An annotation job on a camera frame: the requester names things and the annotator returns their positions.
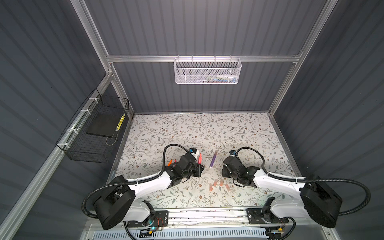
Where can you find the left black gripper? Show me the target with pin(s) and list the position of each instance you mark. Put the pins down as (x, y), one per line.
(198, 170)

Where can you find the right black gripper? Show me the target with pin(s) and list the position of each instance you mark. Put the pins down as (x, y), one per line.
(224, 168)

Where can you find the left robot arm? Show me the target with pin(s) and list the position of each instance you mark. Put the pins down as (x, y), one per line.
(123, 204)

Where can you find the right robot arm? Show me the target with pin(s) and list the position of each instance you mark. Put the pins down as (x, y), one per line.
(317, 201)

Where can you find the items in white basket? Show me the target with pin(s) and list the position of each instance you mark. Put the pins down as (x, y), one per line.
(229, 79)

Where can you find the yellow marker in basket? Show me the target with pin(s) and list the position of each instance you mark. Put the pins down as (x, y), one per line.
(120, 122)

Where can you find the black pad in basket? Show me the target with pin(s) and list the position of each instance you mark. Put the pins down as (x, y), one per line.
(103, 125)

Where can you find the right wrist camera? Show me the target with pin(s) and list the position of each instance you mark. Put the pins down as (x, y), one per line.
(233, 153)

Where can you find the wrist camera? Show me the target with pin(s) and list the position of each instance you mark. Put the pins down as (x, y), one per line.
(233, 153)
(195, 153)

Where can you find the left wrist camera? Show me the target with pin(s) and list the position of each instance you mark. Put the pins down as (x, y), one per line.
(195, 153)

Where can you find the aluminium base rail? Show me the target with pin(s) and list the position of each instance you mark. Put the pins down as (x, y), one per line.
(198, 217)

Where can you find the white wire mesh basket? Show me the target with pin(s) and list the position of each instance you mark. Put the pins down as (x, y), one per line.
(188, 71)

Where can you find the black wire basket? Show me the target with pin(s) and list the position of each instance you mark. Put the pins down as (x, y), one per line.
(79, 146)

